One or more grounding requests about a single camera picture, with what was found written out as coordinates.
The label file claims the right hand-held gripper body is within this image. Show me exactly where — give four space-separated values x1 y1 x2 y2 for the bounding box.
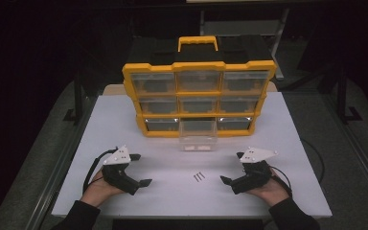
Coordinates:
231 147 278 196

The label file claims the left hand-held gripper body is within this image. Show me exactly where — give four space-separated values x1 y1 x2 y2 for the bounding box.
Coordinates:
101 145 142 196

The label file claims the clear plastic storage drawer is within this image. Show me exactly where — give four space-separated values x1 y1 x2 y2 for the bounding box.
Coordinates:
178 118 219 152

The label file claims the yellow black organizer cabinet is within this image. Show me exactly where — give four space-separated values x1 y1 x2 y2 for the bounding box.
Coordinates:
122 34 277 139

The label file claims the person's right hand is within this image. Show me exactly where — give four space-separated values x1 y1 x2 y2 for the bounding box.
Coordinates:
245 169 291 208

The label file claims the person's left hand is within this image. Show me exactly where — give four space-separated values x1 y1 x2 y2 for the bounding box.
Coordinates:
80 166 126 208

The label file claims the grid of clear drawers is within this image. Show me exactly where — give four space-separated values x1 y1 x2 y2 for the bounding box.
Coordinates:
130 70 270 132

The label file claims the dark metal stand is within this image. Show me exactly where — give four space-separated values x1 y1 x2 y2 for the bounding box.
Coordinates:
62 73 85 124
336 68 363 124

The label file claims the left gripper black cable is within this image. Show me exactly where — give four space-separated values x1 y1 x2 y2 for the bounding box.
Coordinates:
81 148 119 195

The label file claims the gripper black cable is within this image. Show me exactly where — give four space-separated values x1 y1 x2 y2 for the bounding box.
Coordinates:
266 164 293 196
81 148 119 195

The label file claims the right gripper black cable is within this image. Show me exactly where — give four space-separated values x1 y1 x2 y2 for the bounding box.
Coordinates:
266 164 293 196

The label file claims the aluminium rail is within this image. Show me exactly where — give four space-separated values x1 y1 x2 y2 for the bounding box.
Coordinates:
33 95 99 230
320 95 368 202

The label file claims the thin black cable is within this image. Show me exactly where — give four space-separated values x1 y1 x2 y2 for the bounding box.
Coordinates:
301 138 326 184

